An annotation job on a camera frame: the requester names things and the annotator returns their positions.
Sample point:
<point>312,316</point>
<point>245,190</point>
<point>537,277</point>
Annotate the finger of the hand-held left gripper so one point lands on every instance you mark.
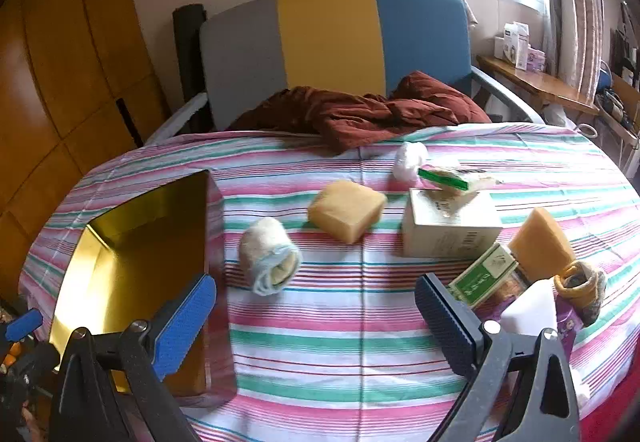
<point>22,324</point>

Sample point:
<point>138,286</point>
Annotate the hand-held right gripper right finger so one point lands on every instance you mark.
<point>445,322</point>

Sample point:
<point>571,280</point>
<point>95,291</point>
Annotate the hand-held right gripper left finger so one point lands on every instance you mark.
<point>182,327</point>

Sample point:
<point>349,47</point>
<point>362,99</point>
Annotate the green white long box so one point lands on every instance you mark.
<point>475,279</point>

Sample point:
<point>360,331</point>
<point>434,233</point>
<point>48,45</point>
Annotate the clear snack packet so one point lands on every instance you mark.
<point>515,287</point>

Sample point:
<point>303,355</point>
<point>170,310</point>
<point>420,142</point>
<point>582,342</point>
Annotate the white block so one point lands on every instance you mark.
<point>530,312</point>

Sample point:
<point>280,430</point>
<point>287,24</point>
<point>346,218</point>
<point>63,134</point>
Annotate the white carton box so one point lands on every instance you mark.
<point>440,232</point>

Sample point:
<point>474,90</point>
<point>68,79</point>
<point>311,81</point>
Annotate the gold metal tray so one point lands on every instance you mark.
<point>135,242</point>

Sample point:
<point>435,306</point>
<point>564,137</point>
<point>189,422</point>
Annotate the white blue sock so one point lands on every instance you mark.
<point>265,247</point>

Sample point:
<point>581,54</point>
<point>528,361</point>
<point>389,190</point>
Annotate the purple packet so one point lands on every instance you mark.
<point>567,322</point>

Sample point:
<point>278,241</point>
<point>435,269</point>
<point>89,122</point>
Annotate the orange sponge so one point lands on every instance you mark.
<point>542,242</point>

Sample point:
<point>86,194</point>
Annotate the yellow grey sock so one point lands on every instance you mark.
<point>585,292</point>

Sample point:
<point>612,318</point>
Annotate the green white packet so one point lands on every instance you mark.
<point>440,178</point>

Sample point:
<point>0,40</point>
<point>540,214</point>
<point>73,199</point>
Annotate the pale yellow sponge block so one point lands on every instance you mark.
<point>345,209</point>

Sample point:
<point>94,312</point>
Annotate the white plastic bag ball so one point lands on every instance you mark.
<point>407,159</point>

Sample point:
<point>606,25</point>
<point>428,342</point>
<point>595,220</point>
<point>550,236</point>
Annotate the striped tablecloth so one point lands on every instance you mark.
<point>340,322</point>

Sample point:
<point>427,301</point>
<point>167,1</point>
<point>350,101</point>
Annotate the red cloth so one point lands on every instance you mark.
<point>615,417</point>

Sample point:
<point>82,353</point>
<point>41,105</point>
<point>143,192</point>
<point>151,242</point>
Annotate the maroon blanket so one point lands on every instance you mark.
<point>360,114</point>

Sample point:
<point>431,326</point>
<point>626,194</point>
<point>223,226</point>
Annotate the wooden wardrobe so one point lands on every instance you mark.
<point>60,97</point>

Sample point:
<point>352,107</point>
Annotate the wooden side table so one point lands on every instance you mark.
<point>540,84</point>

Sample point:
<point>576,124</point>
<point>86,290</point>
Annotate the purple box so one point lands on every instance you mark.
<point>536,59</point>

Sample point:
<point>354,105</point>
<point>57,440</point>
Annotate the small white box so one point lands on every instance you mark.
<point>499,48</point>

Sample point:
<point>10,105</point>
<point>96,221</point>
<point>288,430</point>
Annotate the cluttered storage rack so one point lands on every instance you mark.
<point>622,97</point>

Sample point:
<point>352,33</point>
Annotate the grey yellow blue chair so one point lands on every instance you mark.
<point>325,37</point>

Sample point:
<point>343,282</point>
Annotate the patterned curtain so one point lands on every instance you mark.
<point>575,12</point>

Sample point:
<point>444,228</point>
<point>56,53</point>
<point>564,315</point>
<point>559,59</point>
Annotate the black post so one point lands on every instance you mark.
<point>187,52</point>

